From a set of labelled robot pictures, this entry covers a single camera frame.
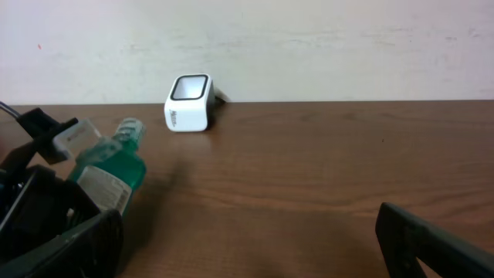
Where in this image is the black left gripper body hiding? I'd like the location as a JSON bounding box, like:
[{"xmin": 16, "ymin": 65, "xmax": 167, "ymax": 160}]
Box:
[{"xmin": 1, "ymin": 108, "xmax": 100, "ymax": 263}]

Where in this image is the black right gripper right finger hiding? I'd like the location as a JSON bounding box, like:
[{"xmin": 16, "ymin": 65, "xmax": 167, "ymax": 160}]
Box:
[{"xmin": 375, "ymin": 202, "xmax": 493, "ymax": 277}]

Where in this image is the blue mouthwash bottle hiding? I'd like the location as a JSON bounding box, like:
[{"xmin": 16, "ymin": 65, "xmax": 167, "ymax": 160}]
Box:
[{"xmin": 69, "ymin": 117, "xmax": 147, "ymax": 216}]

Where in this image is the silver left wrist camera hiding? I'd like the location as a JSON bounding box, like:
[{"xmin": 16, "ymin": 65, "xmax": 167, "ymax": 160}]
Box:
[{"xmin": 52, "ymin": 119, "xmax": 101, "ymax": 159}]

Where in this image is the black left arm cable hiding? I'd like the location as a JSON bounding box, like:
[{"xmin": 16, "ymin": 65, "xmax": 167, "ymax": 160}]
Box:
[{"xmin": 0, "ymin": 100, "xmax": 21, "ymax": 120}]

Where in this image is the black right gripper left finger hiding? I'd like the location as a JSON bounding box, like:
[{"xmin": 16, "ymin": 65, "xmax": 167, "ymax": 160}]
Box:
[{"xmin": 1, "ymin": 209, "xmax": 124, "ymax": 278}]

